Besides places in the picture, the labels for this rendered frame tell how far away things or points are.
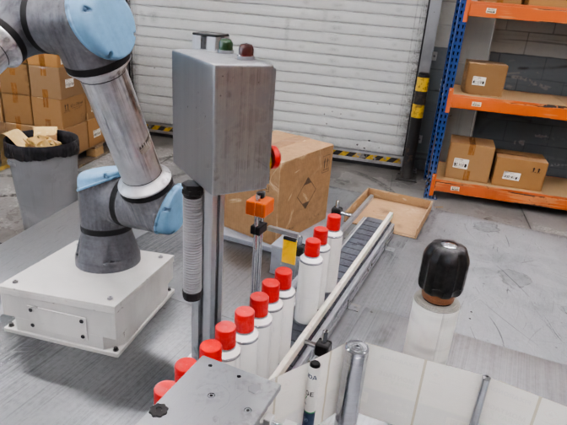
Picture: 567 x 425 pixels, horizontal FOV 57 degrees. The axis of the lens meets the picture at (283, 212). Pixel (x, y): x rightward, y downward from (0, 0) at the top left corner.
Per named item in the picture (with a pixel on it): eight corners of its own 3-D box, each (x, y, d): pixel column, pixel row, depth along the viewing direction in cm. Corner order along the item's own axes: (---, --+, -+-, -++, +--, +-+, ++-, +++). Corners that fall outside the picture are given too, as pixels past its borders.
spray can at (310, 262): (311, 329, 116) (320, 247, 108) (289, 322, 118) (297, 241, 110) (319, 317, 121) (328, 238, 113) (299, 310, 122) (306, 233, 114)
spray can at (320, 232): (319, 314, 122) (327, 235, 114) (299, 307, 124) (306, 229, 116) (326, 303, 126) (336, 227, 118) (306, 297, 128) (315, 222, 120)
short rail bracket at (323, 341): (323, 383, 107) (329, 336, 103) (310, 379, 108) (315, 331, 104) (328, 374, 110) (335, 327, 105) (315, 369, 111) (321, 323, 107)
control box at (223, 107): (211, 197, 76) (213, 64, 69) (172, 163, 89) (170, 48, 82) (272, 189, 81) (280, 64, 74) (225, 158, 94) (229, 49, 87)
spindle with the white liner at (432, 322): (439, 400, 98) (472, 260, 87) (392, 384, 102) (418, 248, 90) (445, 372, 106) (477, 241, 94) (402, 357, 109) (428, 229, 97)
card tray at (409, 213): (416, 239, 176) (418, 228, 175) (343, 221, 186) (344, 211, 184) (430, 210, 202) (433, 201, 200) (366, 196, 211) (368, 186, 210)
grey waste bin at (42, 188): (60, 245, 327) (50, 151, 303) (1, 234, 336) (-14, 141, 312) (98, 220, 366) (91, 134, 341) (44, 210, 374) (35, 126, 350)
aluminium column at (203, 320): (208, 373, 108) (215, 34, 82) (191, 366, 109) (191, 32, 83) (220, 360, 112) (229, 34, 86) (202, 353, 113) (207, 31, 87)
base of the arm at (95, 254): (115, 278, 117) (113, 238, 114) (61, 266, 122) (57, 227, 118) (153, 255, 131) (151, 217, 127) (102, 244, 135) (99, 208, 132)
